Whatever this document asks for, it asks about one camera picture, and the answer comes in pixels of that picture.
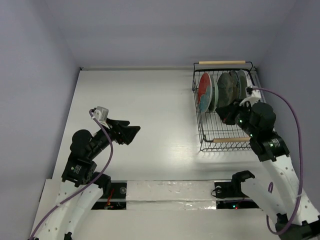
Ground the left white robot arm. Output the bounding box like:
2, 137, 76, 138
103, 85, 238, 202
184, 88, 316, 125
30, 119, 141, 240

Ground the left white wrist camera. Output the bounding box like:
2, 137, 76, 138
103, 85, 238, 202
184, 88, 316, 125
89, 106, 109, 123

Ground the blue floral pattern plate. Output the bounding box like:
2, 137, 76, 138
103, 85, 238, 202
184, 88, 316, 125
228, 70, 241, 100

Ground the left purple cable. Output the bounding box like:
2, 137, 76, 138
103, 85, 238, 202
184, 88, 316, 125
28, 109, 115, 240

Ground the white pale blue bowl plate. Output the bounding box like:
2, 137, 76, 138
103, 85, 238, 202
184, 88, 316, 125
237, 70, 248, 99

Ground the dark deer pattern plate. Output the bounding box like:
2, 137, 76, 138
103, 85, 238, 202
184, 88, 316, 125
217, 72, 235, 108

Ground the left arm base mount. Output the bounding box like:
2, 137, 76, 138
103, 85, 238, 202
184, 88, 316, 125
91, 181, 127, 210

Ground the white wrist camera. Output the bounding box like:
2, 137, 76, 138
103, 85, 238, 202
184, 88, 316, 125
89, 106, 109, 123
239, 85, 262, 107

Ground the black wire dish rack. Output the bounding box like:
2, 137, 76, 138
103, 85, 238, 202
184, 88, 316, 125
192, 60, 257, 152

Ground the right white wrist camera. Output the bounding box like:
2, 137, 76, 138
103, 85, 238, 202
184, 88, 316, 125
239, 85, 262, 107

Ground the silver foil strip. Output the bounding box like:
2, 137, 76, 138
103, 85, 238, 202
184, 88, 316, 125
125, 180, 217, 211

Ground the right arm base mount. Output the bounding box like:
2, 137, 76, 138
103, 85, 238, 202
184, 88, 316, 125
211, 170, 259, 210

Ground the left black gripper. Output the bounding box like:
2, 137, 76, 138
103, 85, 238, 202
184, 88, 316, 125
88, 117, 140, 158

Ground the red teal flower plate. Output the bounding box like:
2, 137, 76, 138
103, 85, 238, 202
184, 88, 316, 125
197, 72, 219, 113

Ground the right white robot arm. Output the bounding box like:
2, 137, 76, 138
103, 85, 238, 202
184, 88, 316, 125
214, 101, 320, 240

